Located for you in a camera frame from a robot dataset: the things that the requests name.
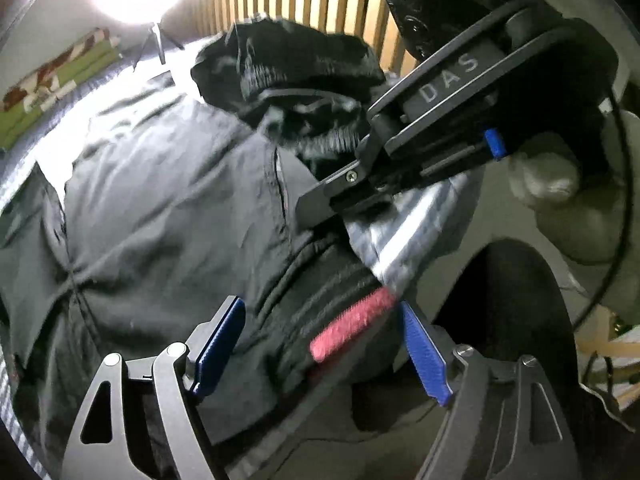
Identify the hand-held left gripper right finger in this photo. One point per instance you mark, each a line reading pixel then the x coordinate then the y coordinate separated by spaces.
pixel 425 355

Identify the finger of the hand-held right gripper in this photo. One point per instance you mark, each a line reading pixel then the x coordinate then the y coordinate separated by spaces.
pixel 325 200

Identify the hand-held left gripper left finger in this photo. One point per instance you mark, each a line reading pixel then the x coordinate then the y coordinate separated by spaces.
pixel 220 345

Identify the dark grey pants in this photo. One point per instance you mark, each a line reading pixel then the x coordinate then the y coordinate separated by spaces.
pixel 165 200

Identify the person's right hand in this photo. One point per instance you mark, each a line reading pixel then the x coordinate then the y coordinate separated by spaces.
pixel 545 177

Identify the black shorts elastic waistband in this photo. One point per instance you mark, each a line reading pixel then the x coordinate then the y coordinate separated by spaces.
pixel 320 130

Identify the striped grey white bed quilt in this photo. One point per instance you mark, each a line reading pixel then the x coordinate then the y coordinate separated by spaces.
pixel 410 230

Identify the large black crumpled garment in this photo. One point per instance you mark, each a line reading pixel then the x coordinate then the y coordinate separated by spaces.
pixel 310 60

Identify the tan wooden piece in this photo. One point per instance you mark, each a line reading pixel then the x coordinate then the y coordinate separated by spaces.
pixel 600 347

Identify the black tripod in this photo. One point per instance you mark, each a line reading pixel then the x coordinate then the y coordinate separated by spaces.
pixel 160 42

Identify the green folded blanket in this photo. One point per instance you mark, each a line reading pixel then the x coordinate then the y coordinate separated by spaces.
pixel 30 122

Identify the brown white folded blanket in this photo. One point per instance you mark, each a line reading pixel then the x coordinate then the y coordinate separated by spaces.
pixel 45 77

